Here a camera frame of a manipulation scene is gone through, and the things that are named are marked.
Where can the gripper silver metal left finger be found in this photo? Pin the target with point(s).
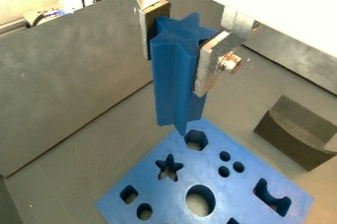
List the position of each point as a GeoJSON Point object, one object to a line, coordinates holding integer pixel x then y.
{"type": "Point", "coordinates": [149, 9]}

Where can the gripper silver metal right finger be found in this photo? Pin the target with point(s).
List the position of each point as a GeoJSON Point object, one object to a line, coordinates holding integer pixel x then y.
{"type": "Point", "coordinates": [216, 56]}

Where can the blue star-shaped peg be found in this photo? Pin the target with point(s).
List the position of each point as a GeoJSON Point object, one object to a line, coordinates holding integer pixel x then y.
{"type": "Point", "coordinates": [175, 53]}

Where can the dark grey curved block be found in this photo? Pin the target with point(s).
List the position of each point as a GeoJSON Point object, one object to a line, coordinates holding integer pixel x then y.
{"type": "Point", "coordinates": [299, 132]}

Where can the blue shape-sorting board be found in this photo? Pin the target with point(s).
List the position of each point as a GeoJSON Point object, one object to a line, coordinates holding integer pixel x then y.
{"type": "Point", "coordinates": [200, 178]}

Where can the aluminium frame rail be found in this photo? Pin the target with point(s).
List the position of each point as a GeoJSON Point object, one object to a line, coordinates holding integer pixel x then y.
{"type": "Point", "coordinates": [14, 25]}

